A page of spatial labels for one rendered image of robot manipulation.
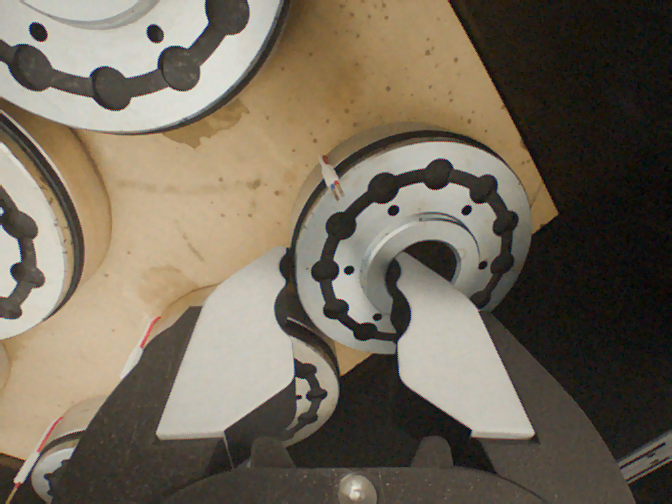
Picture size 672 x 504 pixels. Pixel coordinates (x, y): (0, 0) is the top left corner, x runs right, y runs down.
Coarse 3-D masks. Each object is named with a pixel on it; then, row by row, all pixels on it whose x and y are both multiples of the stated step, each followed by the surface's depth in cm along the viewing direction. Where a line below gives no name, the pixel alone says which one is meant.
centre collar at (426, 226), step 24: (408, 216) 11; (432, 216) 11; (384, 240) 11; (408, 240) 11; (432, 240) 12; (456, 240) 12; (384, 264) 12; (456, 264) 12; (384, 288) 12; (384, 312) 13
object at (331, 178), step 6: (318, 156) 12; (324, 156) 12; (324, 162) 11; (324, 168) 10; (330, 168) 10; (324, 174) 10; (330, 174) 9; (336, 174) 10; (330, 180) 9; (336, 180) 9; (330, 186) 9; (336, 186) 9; (336, 192) 9; (342, 192) 8; (336, 198) 8
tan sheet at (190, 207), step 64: (320, 0) 10; (384, 0) 11; (320, 64) 11; (384, 64) 12; (448, 64) 12; (192, 128) 12; (256, 128) 12; (320, 128) 12; (448, 128) 13; (512, 128) 14; (128, 192) 13; (192, 192) 13; (256, 192) 13; (128, 256) 14; (192, 256) 14; (256, 256) 15; (64, 320) 15; (128, 320) 16; (64, 384) 17; (0, 448) 19
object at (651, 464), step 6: (666, 450) 10; (654, 456) 10; (660, 456) 10; (666, 456) 10; (648, 462) 10; (654, 462) 10; (660, 462) 10; (666, 462) 10; (636, 468) 10; (642, 468) 10; (648, 468) 10; (654, 468) 10; (624, 474) 10; (630, 474) 10; (636, 474) 10; (642, 474) 10; (630, 480) 10
